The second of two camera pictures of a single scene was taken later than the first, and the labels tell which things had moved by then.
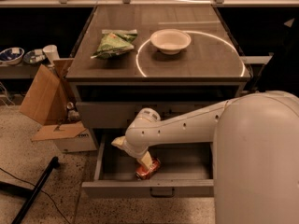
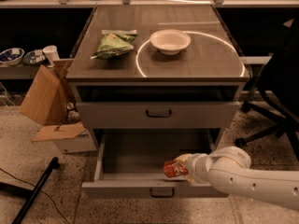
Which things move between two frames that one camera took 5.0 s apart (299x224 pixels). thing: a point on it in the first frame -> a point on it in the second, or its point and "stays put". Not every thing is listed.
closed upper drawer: [120, 115] stays put
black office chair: [283, 74] stays put
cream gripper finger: [119, 142] -> [184, 159]
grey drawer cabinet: [173, 59] stays put
